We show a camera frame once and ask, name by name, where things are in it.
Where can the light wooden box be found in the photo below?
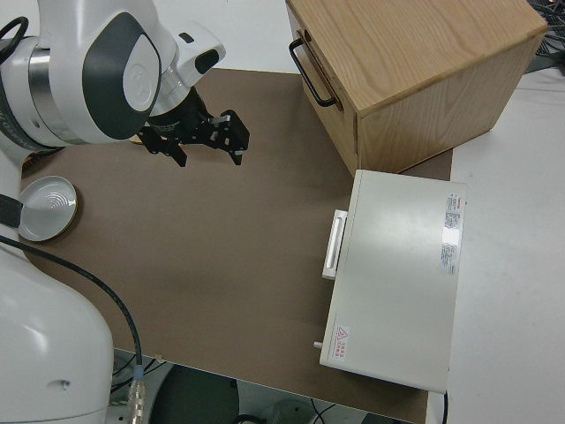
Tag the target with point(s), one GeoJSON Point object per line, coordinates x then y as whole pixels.
{"type": "Point", "coordinates": [419, 66]}

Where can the gray plate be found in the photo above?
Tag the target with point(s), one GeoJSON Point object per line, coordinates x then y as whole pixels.
{"type": "Point", "coordinates": [48, 207]}

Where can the dark round stand base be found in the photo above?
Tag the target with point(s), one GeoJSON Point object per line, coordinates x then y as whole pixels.
{"type": "Point", "coordinates": [194, 397]}

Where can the brown table mat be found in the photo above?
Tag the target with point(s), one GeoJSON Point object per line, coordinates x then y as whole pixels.
{"type": "Point", "coordinates": [198, 265]}

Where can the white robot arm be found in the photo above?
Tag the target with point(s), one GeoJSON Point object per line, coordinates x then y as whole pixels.
{"type": "Point", "coordinates": [132, 79]}

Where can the white toaster oven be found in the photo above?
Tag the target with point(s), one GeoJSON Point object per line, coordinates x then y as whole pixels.
{"type": "Point", "coordinates": [397, 274]}

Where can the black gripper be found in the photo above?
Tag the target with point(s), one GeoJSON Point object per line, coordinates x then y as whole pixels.
{"type": "Point", "coordinates": [181, 117]}

